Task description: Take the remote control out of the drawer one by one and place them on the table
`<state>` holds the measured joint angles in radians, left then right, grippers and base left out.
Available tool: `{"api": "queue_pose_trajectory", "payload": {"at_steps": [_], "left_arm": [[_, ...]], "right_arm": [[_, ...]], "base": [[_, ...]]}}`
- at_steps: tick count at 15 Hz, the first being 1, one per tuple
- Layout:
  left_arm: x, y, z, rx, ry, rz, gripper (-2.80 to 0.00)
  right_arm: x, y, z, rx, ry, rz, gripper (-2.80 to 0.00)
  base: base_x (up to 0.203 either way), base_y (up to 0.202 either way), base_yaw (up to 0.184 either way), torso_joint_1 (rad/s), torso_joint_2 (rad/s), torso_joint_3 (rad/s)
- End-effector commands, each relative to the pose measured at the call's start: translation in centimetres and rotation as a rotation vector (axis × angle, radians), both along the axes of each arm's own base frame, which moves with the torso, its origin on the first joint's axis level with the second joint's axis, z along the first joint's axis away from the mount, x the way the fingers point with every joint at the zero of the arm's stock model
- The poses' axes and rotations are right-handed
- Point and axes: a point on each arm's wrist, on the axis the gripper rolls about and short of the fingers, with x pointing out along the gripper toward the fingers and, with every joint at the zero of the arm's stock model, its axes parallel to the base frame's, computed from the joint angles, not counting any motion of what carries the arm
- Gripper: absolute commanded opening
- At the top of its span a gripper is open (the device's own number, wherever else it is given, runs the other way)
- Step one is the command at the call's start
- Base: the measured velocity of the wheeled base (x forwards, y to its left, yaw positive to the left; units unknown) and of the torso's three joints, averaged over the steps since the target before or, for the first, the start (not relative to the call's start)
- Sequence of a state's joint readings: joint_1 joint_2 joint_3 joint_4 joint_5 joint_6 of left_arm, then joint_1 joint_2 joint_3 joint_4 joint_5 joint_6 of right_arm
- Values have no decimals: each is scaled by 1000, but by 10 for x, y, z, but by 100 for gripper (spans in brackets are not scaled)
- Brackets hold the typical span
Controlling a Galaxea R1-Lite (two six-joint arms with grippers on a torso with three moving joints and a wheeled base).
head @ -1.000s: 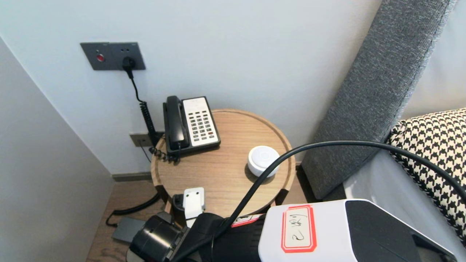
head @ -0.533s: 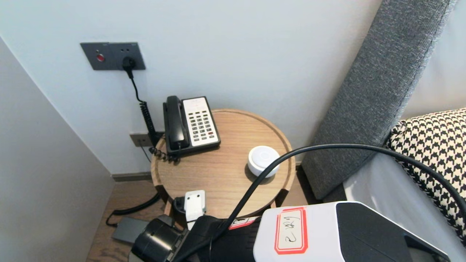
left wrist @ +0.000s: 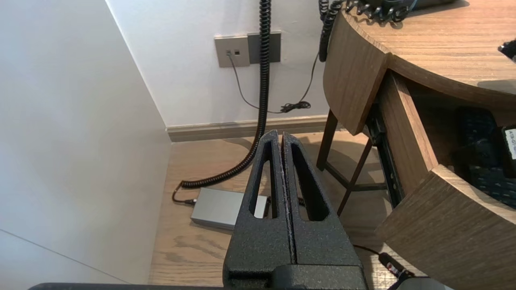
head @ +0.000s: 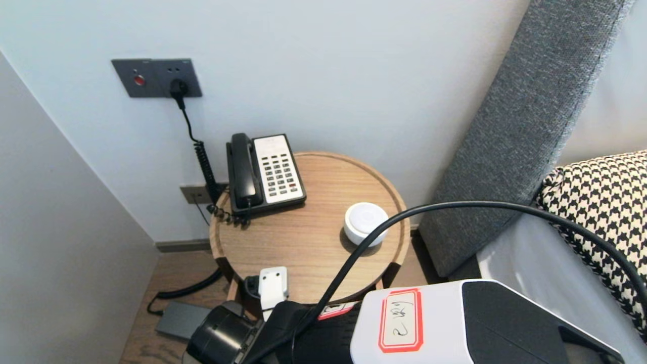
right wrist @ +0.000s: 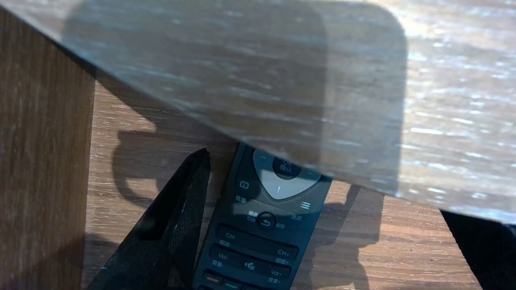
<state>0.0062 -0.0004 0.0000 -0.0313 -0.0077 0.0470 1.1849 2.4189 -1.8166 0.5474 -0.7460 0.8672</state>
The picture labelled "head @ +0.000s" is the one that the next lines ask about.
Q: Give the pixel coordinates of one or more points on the black white houndstooth pillow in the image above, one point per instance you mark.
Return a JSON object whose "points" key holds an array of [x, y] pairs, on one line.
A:
{"points": [[601, 192]]}

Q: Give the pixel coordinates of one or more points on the black power plug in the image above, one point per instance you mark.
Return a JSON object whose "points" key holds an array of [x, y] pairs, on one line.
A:
{"points": [[179, 90]]}

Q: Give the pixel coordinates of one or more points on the small red bordered label sticker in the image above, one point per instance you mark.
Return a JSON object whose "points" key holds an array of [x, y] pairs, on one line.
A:
{"points": [[336, 310]]}

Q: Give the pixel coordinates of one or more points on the white round smart speaker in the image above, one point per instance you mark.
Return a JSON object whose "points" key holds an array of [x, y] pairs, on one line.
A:
{"points": [[361, 215]]}

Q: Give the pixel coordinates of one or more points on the grey power adapter box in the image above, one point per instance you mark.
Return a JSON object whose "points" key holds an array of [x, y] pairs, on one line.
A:
{"points": [[179, 318]]}

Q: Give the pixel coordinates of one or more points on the grey switch panel red button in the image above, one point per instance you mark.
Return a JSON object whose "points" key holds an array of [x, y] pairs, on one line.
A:
{"points": [[132, 80]]}

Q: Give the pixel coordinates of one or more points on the grey fabric bed base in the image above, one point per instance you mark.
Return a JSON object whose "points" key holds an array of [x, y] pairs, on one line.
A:
{"points": [[462, 270]]}

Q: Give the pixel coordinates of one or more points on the small bronze wall outlet plate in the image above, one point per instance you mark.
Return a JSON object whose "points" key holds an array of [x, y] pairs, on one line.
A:
{"points": [[191, 194]]}

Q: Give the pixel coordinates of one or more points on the grey fabric headboard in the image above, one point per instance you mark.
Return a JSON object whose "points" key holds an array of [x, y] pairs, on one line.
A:
{"points": [[505, 126]]}

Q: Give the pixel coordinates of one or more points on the black telephone handset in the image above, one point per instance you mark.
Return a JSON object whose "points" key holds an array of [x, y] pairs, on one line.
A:
{"points": [[243, 172]]}

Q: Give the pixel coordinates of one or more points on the black telephone base white keypad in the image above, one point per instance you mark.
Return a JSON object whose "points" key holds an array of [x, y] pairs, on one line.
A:
{"points": [[278, 172]]}

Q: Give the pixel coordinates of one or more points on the round wooden side table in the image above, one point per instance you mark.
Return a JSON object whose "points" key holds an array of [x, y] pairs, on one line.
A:
{"points": [[303, 237]]}

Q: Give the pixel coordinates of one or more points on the red bordered handwritten label sticker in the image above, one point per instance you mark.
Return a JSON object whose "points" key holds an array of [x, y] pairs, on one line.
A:
{"points": [[401, 321]]}

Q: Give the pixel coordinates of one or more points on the grey wall socket panel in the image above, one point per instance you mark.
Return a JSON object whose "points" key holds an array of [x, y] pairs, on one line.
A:
{"points": [[177, 70]]}

